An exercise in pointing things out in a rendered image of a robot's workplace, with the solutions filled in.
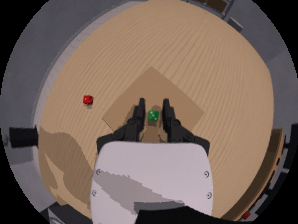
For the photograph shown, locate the green die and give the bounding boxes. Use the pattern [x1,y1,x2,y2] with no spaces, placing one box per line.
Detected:
[148,110,159,121]

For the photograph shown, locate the tan square mat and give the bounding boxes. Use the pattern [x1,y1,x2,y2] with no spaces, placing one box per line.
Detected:
[102,66,205,143]

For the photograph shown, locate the red die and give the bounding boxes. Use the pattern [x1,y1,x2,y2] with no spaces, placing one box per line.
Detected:
[83,95,94,104]

